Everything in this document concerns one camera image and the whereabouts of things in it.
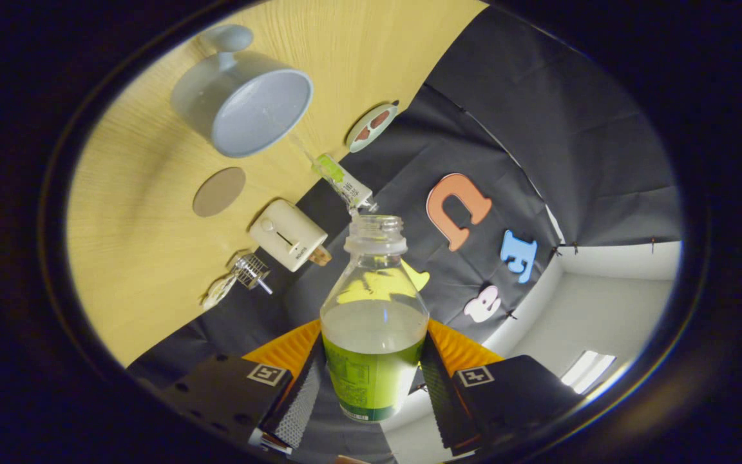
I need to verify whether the ceiling light panel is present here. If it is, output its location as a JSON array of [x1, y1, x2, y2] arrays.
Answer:
[[561, 350, 616, 394]]

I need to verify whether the white paint palette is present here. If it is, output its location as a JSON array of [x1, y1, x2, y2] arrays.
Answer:
[[202, 276, 238, 311]]

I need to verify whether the clear juice bottle green label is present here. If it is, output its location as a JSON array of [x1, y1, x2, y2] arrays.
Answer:
[[319, 215, 430, 423]]

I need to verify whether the wooden table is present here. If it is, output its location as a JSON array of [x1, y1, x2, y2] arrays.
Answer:
[[65, 0, 488, 368]]

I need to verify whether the white cup with handle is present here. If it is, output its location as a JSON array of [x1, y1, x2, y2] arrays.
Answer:
[[171, 24, 314, 159]]

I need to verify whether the pale green plate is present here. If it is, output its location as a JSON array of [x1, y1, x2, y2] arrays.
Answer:
[[346, 101, 399, 153]]

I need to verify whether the slim green drink bottle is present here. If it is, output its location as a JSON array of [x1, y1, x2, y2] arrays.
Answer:
[[312, 153, 379, 215]]

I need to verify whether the round brown coaster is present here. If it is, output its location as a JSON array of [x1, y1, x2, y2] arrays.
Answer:
[[192, 167, 247, 218]]

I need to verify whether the white toaster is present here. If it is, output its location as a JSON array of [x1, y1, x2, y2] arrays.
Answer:
[[249, 198, 328, 273]]

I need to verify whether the wire mesh holder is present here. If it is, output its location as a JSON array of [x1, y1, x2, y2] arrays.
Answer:
[[233, 253, 263, 291]]

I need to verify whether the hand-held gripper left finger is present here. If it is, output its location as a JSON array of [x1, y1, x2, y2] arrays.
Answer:
[[158, 320, 323, 452]]

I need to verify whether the black backdrop cloth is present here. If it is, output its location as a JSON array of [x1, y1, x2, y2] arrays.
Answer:
[[126, 6, 684, 464]]

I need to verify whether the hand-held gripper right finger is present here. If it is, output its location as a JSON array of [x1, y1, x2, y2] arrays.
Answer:
[[419, 319, 584, 452]]

